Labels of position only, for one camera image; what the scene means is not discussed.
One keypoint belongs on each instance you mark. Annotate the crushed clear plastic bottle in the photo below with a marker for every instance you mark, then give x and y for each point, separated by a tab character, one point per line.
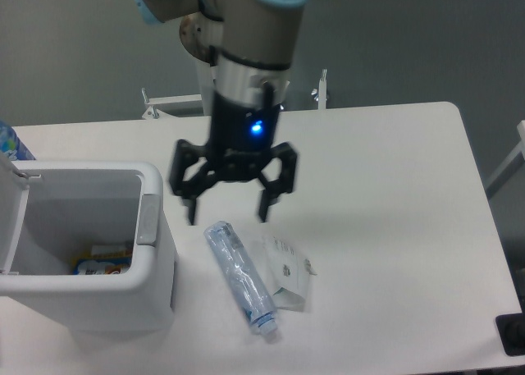
243	279

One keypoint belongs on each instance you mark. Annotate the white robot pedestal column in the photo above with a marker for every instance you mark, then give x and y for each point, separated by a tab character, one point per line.
201	37

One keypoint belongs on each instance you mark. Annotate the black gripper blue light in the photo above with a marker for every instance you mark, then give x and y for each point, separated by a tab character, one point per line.
239	148

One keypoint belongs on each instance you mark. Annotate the white frame at right edge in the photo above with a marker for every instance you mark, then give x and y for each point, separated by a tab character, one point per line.
508	167

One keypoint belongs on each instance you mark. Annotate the white push-button trash can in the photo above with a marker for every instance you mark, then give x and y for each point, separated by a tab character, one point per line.
52	211

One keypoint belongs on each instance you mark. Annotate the orange blue packaging in bin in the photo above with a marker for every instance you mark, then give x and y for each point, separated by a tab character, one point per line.
103	260

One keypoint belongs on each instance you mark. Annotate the black clamp at table edge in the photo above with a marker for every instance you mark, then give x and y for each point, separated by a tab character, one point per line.
511	330

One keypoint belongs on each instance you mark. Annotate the white metal base frame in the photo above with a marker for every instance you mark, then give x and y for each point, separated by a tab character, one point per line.
192	105

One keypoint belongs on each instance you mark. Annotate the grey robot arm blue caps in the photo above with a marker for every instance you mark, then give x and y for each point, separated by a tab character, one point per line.
249	46

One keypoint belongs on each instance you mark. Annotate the flattened white paper carton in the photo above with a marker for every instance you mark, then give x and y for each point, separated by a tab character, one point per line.
287	274

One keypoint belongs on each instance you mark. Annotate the blue patterned bottle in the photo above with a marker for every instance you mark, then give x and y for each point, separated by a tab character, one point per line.
11	145

